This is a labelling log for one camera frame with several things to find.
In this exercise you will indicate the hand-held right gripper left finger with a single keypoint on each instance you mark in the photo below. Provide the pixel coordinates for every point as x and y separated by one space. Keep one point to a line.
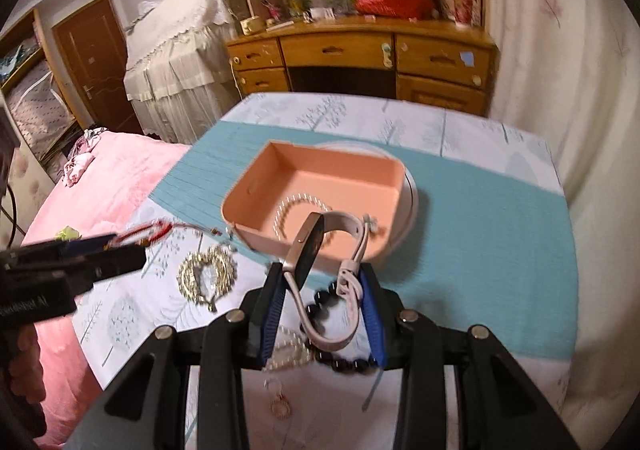
271 322

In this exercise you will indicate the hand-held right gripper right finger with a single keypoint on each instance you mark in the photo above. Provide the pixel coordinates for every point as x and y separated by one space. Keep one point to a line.
371 315

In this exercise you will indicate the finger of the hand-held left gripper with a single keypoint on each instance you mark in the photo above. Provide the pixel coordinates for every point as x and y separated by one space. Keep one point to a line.
117 260
95 243

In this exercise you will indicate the pink plastic storage box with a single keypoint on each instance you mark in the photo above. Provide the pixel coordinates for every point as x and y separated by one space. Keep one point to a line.
340 180

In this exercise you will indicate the person's left hand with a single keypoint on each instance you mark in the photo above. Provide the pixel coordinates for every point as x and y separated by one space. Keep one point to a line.
20 365

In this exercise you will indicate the small green wrapper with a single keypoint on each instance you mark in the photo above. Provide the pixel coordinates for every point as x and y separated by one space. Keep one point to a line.
67 233

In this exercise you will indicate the pink blanket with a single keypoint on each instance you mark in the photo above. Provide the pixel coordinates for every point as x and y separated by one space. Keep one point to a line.
100 190

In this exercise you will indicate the thin teal stick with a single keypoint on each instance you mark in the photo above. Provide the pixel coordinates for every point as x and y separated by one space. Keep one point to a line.
372 392

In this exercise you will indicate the pink floral cloth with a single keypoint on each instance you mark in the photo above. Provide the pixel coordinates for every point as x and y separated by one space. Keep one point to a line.
80 162

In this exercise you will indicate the small silver earring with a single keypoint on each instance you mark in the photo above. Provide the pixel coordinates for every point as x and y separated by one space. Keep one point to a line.
371 224

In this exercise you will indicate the white round plate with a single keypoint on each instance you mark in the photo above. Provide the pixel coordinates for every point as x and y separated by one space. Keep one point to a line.
411 202

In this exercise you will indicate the teal placemat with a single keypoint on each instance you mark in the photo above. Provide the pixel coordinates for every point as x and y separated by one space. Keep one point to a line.
475 255

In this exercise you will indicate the wooden storage shelf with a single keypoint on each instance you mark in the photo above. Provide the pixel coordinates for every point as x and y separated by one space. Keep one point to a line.
30 105

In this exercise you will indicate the brown wooden door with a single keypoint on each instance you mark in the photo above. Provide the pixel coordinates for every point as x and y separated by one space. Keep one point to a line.
92 65

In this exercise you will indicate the beige lace furniture cover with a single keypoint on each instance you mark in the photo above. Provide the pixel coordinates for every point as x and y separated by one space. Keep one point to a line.
185 65

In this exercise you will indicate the white tree-print tablecloth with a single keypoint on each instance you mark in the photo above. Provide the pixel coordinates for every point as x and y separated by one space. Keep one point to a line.
350 114

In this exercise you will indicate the wooden desk with drawers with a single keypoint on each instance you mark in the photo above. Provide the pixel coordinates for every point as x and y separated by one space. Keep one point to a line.
340 50

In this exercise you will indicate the white curtain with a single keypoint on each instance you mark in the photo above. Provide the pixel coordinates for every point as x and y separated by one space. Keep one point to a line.
560 105

